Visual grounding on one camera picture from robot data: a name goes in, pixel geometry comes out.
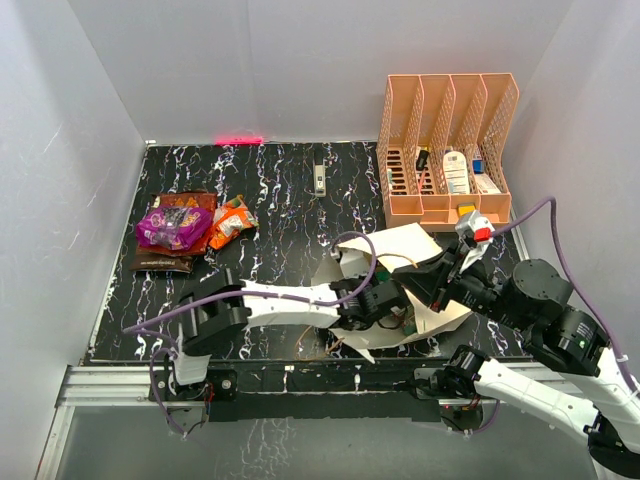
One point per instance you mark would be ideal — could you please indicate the yellow object in organizer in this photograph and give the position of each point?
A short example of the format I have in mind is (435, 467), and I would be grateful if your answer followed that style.
(465, 208)

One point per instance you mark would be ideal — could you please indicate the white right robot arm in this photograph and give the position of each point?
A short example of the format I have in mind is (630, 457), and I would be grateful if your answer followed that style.
(534, 301)

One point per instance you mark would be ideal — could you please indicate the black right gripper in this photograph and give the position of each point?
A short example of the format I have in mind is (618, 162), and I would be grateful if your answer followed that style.
(427, 280)

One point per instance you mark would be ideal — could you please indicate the purple snack packet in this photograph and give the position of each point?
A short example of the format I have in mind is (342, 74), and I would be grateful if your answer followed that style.
(173, 227)

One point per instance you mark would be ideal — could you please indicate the black front mounting rail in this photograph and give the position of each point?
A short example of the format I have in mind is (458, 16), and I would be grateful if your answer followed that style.
(411, 388)

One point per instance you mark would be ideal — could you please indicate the peach plastic desk organizer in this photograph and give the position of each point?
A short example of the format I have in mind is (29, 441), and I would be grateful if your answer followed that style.
(470, 113)

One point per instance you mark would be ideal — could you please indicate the black yellow highlighter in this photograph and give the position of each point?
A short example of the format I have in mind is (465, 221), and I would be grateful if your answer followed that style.
(422, 157)

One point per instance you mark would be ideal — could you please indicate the small white blue box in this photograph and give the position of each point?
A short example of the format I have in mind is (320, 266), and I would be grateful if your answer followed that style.
(484, 183)

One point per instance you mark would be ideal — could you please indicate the orange snack packet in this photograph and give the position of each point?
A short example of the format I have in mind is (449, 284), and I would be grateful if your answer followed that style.
(229, 221)

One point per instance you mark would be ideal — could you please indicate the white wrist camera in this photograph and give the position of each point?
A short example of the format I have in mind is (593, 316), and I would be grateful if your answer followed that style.
(350, 263)
(475, 234)

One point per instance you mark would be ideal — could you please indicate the white lotion tube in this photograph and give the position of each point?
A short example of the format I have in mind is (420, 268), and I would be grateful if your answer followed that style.
(456, 175)

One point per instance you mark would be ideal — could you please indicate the pink tape strip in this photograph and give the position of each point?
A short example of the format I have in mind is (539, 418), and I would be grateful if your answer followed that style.
(239, 140)

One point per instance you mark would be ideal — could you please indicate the brown sea salt packet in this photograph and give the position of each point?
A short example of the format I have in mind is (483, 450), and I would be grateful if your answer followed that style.
(151, 262)

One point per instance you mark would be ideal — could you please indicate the beige paper bag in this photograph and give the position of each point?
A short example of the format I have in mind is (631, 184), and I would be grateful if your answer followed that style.
(398, 247)

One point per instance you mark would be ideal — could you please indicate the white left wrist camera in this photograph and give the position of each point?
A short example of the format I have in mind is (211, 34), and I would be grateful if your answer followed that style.
(350, 263)

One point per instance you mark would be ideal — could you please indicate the red snack packet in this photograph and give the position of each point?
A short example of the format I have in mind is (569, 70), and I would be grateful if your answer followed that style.
(191, 199)

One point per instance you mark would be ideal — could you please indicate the green teal snack packet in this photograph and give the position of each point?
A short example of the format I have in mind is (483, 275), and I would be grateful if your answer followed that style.
(396, 309)

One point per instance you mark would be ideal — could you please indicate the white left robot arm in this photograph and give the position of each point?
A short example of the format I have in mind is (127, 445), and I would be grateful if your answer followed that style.
(236, 304)

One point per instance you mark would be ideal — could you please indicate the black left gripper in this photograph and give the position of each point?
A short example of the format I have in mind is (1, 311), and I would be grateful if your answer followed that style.
(353, 281)

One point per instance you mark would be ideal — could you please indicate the grey black stapler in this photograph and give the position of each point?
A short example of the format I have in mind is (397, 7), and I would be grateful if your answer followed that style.
(319, 177)

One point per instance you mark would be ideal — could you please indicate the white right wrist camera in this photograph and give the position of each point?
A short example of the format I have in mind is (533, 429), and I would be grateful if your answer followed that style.
(475, 234)

